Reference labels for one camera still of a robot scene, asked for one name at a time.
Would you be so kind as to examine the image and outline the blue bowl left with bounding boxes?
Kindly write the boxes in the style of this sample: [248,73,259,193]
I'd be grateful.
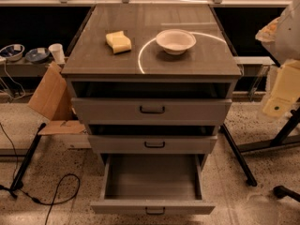
[0,44,24,62]

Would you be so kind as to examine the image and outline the grey drawer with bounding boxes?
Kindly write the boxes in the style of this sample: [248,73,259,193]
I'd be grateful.
[72,97,232,126]
[91,154,215,216]
[88,135,217,154]

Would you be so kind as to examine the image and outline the blue bowl right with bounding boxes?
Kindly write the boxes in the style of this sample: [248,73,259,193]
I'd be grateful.
[25,48,50,64]

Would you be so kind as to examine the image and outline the blue bowl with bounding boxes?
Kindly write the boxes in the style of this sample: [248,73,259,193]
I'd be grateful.
[25,48,50,64]
[0,44,24,62]

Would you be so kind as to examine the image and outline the white cable left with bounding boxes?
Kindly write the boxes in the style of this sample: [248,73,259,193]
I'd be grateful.
[0,58,26,100]

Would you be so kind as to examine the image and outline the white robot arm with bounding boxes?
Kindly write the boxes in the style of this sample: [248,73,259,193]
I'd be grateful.
[255,0,300,121]

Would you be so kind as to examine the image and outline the black right stand leg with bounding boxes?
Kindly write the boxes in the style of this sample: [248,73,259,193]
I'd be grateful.
[221,124,257,187]

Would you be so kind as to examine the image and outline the dark side table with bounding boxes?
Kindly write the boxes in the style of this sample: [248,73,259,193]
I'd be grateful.
[238,107,300,153]

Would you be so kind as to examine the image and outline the yellow sponge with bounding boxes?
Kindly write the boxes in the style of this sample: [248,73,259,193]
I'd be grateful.
[106,31,131,53]

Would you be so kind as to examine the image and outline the black chair caster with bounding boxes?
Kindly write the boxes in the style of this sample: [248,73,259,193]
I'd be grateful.
[273,186,300,202]

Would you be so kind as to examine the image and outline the white paper cup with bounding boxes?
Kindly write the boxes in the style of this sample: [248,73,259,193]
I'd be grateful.
[49,43,65,64]

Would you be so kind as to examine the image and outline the white bowl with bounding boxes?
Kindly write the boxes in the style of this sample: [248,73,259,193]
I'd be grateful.
[156,29,196,55]

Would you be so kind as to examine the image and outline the grey drawer cabinet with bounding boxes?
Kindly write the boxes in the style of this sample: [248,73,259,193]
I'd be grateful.
[61,3,243,171]

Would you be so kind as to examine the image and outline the brown cardboard box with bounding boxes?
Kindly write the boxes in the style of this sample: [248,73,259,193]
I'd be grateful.
[28,62,85,135]

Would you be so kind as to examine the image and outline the black left stand leg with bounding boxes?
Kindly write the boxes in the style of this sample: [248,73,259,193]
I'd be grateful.
[9,123,46,192]

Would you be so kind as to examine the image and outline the black stand leg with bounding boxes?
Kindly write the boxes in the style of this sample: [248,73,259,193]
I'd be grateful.
[9,123,46,192]
[221,124,257,187]

